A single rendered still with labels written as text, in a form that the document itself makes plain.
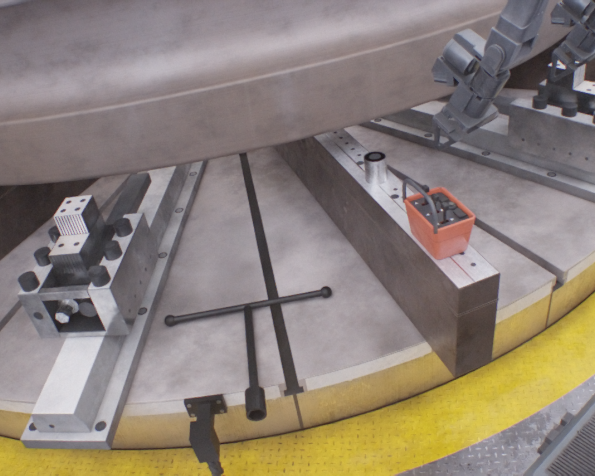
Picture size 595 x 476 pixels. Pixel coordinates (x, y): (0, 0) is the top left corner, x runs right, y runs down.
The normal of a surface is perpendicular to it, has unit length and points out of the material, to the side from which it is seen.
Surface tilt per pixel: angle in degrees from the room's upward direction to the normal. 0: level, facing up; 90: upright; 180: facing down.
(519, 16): 81
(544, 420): 0
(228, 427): 90
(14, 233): 90
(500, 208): 0
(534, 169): 0
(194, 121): 90
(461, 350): 90
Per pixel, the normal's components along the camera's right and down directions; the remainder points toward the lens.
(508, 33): -0.75, 0.49
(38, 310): -0.07, 0.59
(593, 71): -0.44, 0.58
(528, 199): -0.16, -0.80
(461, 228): 0.32, 0.61
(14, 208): 0.88, 0.15
